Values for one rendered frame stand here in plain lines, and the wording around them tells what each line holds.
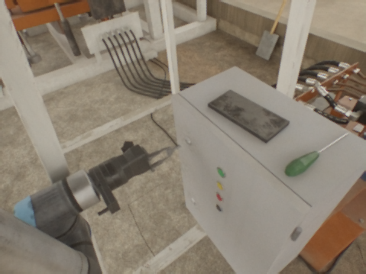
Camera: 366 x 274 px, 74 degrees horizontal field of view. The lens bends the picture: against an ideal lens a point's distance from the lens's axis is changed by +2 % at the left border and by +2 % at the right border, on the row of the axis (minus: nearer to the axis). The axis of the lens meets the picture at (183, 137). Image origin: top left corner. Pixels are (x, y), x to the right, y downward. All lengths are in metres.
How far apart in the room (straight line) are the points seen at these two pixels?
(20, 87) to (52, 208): 0.26
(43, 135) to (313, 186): 0.56
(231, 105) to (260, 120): 0.08
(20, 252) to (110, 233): 1.43
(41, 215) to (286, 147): 0.52
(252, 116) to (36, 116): 0.46
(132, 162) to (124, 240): 1.24
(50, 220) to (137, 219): 1.27
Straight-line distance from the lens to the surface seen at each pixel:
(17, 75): 0.56
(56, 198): 0.61
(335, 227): 1.39
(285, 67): 1.18
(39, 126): 0.61
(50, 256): 0.51
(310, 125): 0.58
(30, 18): 3.49
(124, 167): 0.61
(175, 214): 1.82
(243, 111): 0.57
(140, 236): 1.79
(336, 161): 0.53
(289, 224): 0.50
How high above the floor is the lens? 1.63
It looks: 46 degrees down
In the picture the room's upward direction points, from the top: 6 degrees counter-clockwise
